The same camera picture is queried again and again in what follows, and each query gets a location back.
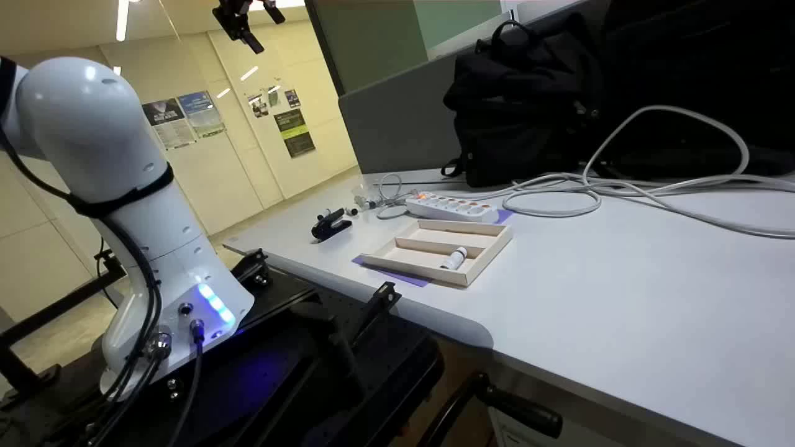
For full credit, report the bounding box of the grey plug robot cable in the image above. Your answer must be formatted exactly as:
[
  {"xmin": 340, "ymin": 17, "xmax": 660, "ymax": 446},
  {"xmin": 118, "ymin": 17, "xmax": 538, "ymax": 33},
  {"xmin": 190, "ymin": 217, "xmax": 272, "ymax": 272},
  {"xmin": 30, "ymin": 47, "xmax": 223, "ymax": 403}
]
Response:
[{"xmin": 77, "ymin": 329, "xmax": 173, "ymax": 447}]

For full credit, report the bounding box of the black table clamp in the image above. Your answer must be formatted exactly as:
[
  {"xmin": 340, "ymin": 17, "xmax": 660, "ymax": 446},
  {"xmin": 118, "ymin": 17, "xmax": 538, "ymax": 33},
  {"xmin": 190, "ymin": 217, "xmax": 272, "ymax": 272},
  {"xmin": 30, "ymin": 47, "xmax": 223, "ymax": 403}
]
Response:
[
  {"xmin": 228, "ymin": 246, "xmax": 272, "ymax": 294},
  {"xmin": 351, "ymin": 278, "xmax": 402, "ymax": 345}
]

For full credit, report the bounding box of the dark poster with white sheet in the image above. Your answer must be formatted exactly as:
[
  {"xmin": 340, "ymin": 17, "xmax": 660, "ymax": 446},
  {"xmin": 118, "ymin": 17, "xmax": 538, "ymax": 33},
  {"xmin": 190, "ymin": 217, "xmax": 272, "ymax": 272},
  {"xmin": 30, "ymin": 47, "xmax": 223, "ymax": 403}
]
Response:
[{"xmin": 138, "ymin": 98, "xmax": 198, "ymax": 155}]

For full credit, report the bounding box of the black metal frame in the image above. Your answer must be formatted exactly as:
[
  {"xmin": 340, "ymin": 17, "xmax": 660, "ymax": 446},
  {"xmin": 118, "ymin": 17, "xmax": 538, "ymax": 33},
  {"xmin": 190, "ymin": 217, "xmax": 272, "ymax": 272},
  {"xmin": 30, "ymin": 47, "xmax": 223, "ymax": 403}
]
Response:
[{"xmin": 0, "ymin": 246, "xmax": 128, "ymax": 405}]

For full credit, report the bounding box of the black backpack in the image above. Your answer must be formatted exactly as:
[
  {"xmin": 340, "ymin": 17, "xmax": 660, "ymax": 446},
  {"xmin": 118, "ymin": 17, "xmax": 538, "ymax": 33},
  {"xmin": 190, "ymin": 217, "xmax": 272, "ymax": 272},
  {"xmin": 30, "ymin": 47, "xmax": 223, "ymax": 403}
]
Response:
[{"xmin": 440, "ymin": 9, "xmax": 610, "ymax": 189}]

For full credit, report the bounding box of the white marker pen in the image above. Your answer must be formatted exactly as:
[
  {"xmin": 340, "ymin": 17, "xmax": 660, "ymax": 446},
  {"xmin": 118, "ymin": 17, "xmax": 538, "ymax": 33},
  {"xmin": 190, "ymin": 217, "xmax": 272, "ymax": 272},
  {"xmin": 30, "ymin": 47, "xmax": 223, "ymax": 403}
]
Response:
[{"xmin": 440, "ymin": 244, "xmax": 469, "ymax": 273}]

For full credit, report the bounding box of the ceiling light strip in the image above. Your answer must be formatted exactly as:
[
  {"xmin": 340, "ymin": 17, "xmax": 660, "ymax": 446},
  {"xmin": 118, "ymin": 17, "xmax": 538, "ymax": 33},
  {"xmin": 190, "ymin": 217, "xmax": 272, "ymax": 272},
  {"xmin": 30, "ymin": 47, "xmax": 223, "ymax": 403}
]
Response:
[{"xmin": 113, "ymin": 0, "xmax": 131, "ymax": 46}]

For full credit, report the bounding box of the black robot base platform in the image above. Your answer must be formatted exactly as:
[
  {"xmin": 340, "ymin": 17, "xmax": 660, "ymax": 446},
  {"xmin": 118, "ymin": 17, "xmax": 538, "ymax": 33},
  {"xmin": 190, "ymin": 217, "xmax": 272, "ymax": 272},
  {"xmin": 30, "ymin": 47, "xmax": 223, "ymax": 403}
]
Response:
[{"xmin": 46, "ymin": 261, "xmax": 445, "ymax": 447}]

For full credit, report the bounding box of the grey power cable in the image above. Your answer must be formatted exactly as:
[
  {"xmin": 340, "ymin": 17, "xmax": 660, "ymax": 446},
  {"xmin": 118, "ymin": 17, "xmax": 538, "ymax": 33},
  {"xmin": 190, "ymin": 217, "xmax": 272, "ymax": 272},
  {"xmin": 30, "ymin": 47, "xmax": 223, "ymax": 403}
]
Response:
[{"xmin": 372, "ymin": 169, "xmax": 795, "ymax": 244}]

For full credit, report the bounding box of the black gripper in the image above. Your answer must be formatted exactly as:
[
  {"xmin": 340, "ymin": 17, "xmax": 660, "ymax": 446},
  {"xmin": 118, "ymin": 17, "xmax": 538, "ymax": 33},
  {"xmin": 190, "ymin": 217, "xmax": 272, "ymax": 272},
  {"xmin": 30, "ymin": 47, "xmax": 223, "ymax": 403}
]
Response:
[{"xmin": 209, "ymin": 0, "xmax": 287, "ymax": 58}]

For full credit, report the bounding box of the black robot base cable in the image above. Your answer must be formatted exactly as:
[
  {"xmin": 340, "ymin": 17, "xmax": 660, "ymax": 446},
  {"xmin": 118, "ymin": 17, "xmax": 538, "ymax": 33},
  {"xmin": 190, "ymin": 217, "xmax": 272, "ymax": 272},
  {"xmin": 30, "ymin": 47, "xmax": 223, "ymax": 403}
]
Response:
[{"xmin": 164, "ymin": 318, "xmax": 209, "ymax": 447}]

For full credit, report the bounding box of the blue poster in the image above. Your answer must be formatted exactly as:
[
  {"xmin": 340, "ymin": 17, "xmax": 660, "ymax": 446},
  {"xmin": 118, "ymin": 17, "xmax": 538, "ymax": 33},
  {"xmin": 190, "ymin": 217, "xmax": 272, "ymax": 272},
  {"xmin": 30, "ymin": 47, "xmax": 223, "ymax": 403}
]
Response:
[{"xmin": 177, "ymin": 87, "xmax": 228, "ymax": 141}]

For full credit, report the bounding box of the dark green poster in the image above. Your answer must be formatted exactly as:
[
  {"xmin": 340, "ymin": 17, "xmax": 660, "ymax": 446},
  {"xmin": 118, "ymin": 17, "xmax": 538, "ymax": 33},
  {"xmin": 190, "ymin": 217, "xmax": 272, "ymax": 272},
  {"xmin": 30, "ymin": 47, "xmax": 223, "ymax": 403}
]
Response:
[{"xmin": 270, "ymin": 107, "xmax": 308, "ymax": 138}]

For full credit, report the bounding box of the white power strip with switches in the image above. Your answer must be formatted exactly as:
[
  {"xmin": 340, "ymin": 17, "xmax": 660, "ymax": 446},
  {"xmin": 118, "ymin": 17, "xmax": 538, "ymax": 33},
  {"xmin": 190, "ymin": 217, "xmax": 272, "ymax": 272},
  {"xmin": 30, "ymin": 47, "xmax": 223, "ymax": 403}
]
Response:
[{"xmin": 402, "ymin": 189, "xmax": 504, "ymax": 225}]

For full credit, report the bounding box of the black handle under table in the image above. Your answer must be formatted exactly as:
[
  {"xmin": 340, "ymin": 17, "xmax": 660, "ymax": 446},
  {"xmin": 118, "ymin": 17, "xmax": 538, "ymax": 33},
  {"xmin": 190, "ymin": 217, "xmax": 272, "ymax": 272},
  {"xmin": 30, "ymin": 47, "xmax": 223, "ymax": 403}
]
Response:
[{"xmin": 424, "ymin": 371, "xmax": 567, "ymax": 447}]

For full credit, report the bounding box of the small photo poster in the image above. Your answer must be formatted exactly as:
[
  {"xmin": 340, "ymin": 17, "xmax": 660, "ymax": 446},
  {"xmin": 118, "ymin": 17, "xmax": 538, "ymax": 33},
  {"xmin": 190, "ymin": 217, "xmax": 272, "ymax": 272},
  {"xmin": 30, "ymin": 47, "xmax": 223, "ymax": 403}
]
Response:
[{"xmin": 245, "ymin": 93, "xmax": 272, "ymax": 122}]

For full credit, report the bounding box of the small black clip tool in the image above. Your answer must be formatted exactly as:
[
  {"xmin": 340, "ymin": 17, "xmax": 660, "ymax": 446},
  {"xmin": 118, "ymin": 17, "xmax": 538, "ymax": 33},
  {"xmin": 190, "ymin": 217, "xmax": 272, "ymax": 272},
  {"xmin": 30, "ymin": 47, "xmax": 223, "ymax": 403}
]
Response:
[{"xmin": 311, "ymin": 206, "xmax": 361, "ymax": 244}]

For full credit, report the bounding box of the wooden divided tray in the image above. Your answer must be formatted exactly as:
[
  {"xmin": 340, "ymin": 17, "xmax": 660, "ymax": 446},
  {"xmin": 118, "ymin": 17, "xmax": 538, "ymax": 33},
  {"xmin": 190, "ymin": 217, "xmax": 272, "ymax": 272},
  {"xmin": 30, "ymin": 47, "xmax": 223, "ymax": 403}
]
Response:
[{"xmin": 357, "ymin": 217, "xmax": 517, "ymax": 290}]

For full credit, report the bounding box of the thick white looped cable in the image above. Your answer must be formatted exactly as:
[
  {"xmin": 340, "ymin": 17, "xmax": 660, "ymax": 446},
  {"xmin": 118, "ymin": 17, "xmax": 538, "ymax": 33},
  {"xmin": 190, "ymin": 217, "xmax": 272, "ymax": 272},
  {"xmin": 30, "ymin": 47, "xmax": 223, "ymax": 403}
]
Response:
[{"xmin": 578, "ymin": 102, "xmax": 795, "ymax": 200}]

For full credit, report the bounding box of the black yellow poster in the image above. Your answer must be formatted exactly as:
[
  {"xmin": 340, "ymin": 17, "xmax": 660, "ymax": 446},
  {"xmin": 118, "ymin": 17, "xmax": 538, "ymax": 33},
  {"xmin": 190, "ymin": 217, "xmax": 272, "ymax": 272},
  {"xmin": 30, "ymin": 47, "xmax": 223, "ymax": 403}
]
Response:
[{"xmin": 281, "ymin": 129, "xmax": 317, "ymax": 161}]

